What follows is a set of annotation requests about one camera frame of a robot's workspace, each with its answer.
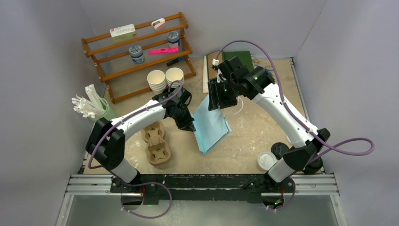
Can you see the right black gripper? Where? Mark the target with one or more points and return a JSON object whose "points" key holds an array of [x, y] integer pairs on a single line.
{"points": [[216, 99]]}

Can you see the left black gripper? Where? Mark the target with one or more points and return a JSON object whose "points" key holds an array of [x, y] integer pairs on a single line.
{"points": [[187, 124]]}

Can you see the light blue paper bag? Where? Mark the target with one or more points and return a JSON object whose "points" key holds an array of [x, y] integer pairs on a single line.
{"points": [[211, 126]]}

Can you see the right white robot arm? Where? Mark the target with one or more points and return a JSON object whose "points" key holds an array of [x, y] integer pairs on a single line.
{"points": [[259, 86]]}

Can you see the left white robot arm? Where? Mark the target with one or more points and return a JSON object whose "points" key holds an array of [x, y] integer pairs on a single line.
{"points": [[106, 143]]}

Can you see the brown pulp cup carrier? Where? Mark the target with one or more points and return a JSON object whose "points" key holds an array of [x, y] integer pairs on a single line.
{"points": [[157, 151]]}

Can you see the right white cup stack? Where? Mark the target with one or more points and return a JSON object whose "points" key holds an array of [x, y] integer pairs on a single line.
{"points": [[174, 77]]}

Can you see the white cup stack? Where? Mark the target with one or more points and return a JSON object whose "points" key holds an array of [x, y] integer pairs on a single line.
{"points": [[157, 81], [174, 77]]}

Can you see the black blue marker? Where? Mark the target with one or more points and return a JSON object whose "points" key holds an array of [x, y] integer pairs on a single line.
{"points": [[175, 61]]}

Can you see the green paper bag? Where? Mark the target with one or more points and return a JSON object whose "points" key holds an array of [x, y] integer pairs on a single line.
{"points": [[244, 56]]}

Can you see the pink marker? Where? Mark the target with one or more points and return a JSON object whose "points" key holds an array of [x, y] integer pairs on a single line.
{"points": [[163, 51]]}

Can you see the left white cup stack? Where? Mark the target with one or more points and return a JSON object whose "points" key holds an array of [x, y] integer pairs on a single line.
{"points": [[157, 81]]}

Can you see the right blue white jar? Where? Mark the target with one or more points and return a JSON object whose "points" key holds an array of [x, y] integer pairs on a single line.
{"points": [[173, 39]]}

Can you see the blue white jar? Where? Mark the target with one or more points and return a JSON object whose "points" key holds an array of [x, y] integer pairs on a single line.
{"points": [[173, 39], [136, 53]]}

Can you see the wooden shelf rack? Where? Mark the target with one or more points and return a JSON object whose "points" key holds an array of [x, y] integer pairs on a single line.
{"points": [[112, 60]]}

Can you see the white cup lid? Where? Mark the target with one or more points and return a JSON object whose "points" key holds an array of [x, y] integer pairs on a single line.
{"points": [[266, 160]]}

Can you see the green straw holder cup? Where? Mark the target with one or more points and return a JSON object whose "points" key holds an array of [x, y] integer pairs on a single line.
{"points": [[108, 113]]}

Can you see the pink white stapler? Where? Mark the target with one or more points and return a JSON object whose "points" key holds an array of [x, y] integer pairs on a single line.
{"points": [[158, 24]]}

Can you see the left blue white jar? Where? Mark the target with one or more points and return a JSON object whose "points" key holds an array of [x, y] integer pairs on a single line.
{"points": [[136, 53]]}

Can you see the black cup lid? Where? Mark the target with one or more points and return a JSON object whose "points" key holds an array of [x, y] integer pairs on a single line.
{"points": [[279, 149], [313, 167]]}

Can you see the white wrapped straws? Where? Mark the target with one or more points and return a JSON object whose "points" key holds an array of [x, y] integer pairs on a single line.
{"points": [[91, 107]]}

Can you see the white green box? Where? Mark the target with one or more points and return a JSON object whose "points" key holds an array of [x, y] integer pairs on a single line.
{"points": [[123, 33]]}

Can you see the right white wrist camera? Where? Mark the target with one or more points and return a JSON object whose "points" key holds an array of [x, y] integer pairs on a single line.
{"points": [[215, 63]]}

